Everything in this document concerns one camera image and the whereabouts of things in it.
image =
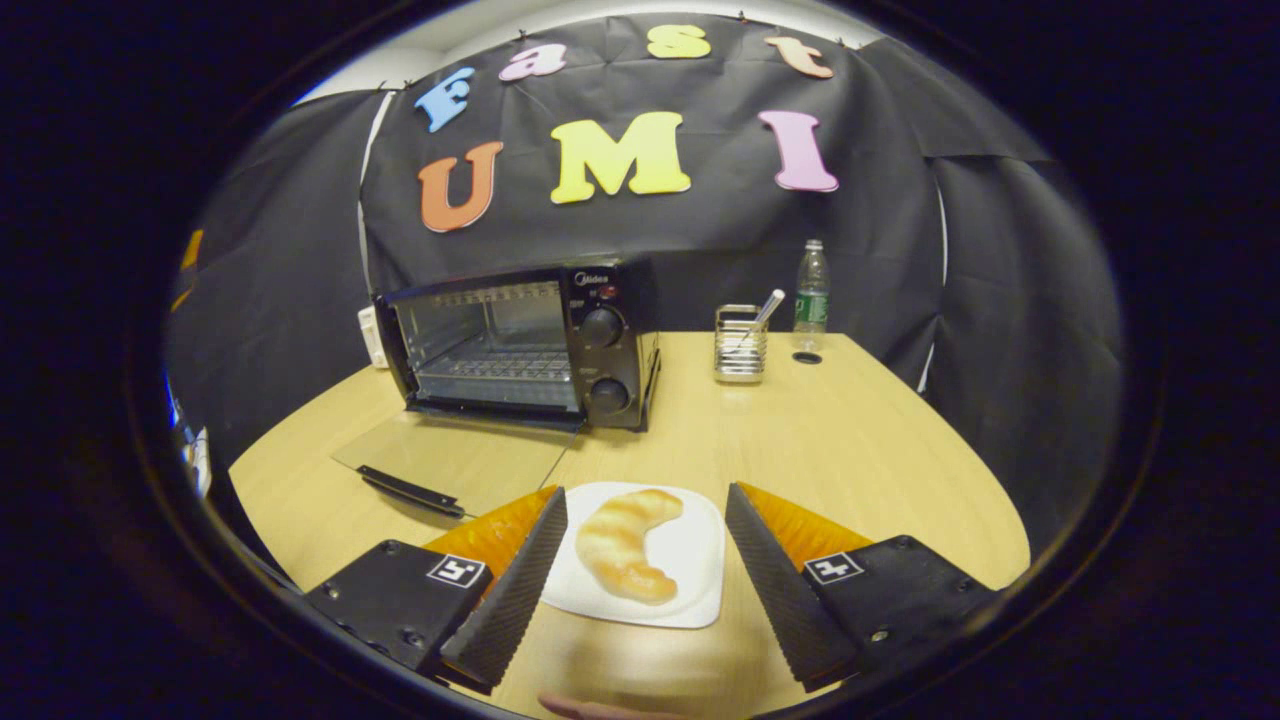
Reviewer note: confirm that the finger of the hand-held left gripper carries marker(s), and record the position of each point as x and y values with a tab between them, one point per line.
191	250

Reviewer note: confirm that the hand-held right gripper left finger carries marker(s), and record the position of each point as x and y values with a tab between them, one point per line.
510	600

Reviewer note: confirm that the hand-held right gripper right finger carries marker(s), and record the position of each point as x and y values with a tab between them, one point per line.
780	600

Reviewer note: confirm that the golden croissant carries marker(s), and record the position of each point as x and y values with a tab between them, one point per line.
615	550

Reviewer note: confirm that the black electric oven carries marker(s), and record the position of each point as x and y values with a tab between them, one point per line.
610	360

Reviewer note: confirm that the white square plate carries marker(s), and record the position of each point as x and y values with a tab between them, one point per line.
690	560

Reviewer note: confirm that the white toaster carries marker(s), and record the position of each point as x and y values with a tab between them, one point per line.
373	338

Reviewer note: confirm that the white straw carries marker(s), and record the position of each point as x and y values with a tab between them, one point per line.
768	305

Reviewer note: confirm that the clear plastic water bottle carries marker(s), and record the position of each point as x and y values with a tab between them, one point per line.
811	295

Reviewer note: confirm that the black backdrop cloth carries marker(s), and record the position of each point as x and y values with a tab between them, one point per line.
860	230

